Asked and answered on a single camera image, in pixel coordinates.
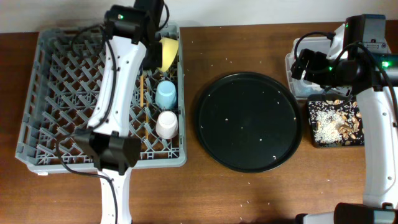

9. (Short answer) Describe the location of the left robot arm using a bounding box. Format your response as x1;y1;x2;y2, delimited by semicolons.
73;0;169;223

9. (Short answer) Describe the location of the white paper cup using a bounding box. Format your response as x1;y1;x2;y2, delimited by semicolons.
155;111;178;139

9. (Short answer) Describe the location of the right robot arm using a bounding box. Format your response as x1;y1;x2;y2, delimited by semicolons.
290;14;397;223

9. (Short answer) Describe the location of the round black tray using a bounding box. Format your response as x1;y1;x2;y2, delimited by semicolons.
194;72;303;173

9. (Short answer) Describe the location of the black rectangular tray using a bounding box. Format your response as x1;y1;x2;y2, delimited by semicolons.
306;93;366;149

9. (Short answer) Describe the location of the wooden chopstick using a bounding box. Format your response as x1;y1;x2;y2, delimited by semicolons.
140;75;145;108
144;106;150;140

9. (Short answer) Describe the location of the grey dishwasher rack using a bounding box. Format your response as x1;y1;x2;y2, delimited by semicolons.
16;27;187;175

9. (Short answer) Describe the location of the light blue plastic cup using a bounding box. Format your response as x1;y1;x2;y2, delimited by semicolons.
155;80;177;110

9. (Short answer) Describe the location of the clear plastic waste bin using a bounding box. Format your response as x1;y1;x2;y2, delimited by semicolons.
285;37;335;100

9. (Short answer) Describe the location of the food scraps pile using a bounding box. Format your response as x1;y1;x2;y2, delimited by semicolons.
312;98;364;146

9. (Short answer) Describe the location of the yellow bowl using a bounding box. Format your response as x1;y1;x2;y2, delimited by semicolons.
159;37;179;73

